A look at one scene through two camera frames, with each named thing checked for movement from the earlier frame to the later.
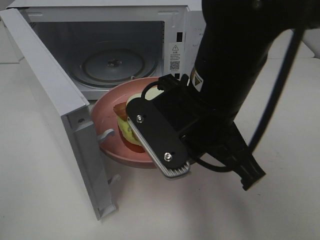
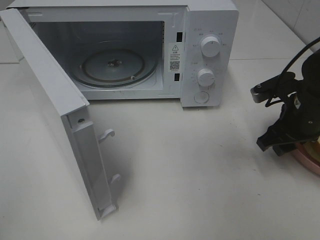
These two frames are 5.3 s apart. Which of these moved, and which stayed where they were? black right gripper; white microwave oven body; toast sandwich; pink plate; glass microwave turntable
Moved: black right gripper; toast sandwich; pink plate
Stayed: glass microwave turntable; white microwave oven body
